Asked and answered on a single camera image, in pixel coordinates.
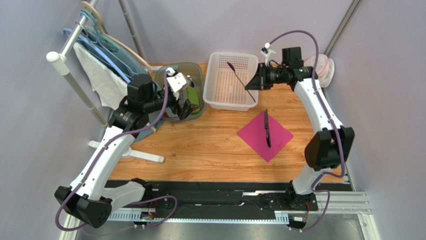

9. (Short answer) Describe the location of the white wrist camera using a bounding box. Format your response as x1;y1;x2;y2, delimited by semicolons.
165;67;190;100
260;42;276;67

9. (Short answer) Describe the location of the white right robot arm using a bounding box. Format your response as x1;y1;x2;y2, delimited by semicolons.
245;44;355;210

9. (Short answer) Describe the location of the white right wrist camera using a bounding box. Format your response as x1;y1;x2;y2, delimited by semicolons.
260;42;276;67

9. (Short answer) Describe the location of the white perforated plastic basket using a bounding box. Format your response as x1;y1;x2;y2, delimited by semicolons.
203;52;259;112

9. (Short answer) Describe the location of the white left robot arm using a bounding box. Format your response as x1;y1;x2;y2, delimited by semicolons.
54;69;199;229

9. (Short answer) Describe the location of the white mesh laundry bag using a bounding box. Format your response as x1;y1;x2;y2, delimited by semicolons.
303;54;335;88

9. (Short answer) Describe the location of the white terry towel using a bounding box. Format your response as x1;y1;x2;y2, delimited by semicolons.
73;42;127;110

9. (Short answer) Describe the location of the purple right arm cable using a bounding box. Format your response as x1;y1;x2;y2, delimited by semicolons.
268;29;346;233

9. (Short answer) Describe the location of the magenta paper napkin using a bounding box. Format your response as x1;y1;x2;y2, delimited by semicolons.
237;111;294;163

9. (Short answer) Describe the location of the grey-green plastic tub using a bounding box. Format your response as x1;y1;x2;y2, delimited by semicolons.
154;62;207;122

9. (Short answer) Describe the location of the teal plastic hanger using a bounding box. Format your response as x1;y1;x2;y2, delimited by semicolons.
79;8;147;76

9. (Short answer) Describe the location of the light blue plastic hanger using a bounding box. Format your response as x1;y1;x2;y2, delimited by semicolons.
76;30;148;84

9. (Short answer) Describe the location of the black table knife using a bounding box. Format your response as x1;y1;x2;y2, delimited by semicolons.
264;109;272;148

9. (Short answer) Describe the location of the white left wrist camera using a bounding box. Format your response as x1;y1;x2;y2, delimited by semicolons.
165;67;190;100

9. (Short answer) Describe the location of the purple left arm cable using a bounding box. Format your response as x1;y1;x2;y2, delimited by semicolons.
54;70;179;232

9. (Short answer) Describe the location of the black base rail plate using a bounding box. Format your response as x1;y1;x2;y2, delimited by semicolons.
106;178;320;221

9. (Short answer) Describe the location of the beige wooden hanger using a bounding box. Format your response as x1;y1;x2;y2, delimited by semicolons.
80;0;153;76

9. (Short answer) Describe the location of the silver clothes rack pole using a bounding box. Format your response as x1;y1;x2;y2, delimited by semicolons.
41;0;108;130

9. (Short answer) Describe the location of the white clothes rack foot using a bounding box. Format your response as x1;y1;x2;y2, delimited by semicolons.
109;145;165;166

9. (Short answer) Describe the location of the blue-grey cloth garment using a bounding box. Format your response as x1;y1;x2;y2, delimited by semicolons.
79;36;164;144

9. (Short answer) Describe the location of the purple metal spoon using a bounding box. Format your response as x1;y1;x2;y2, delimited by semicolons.
226;61;256;103

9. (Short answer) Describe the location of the green utensil sleeve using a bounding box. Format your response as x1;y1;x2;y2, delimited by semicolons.
187;86;200;115

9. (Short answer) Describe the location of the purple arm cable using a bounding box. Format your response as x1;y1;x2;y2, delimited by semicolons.
268;29;346;233
54;70;179;232

